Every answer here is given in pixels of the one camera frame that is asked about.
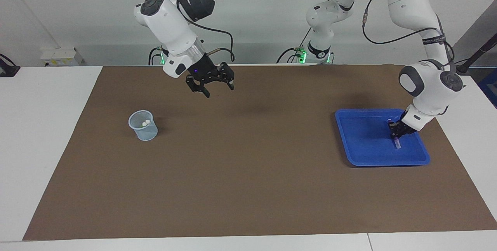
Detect purple pen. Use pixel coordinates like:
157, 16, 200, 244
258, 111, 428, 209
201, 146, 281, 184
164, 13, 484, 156
387, 119, 401, 149

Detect blue plastic tray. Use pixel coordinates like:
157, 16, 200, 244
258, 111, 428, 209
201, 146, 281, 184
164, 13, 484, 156
335, 108, 431, 167

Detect translucent plastic cup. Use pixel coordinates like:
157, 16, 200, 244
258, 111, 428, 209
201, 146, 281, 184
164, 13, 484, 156
129, 110, 158, 142

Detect blue box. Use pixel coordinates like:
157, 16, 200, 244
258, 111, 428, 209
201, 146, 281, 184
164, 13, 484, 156
478, 69, 497, 108

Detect brown table mat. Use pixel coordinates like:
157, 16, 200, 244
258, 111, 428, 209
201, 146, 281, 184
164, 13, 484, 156
23, 64, 497, 241

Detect black stand pole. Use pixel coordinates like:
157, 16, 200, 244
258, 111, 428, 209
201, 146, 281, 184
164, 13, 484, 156
456, 34, 497, 75

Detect black stand base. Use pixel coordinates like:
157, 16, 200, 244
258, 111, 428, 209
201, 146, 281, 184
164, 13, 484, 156
0, 54, 21, 78

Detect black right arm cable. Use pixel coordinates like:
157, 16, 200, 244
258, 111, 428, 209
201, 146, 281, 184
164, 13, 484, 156
124, 0, 235, 62

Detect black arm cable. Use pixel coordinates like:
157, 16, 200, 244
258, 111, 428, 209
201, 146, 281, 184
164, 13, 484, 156
124, 0, 235, 62
363, 0, 455, 63

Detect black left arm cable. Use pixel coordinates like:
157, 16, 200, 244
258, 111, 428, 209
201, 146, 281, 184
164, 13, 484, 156
363, 0, 455, 63

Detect black printed cable strap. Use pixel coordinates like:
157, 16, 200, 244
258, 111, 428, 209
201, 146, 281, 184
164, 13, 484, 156
422, 34, 445, 46

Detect black base cables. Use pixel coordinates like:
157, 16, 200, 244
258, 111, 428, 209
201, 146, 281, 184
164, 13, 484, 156
276, 29, 312, 64

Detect white wall socket box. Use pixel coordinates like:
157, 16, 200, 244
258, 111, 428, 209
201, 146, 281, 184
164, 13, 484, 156
40, 47, 83, 66

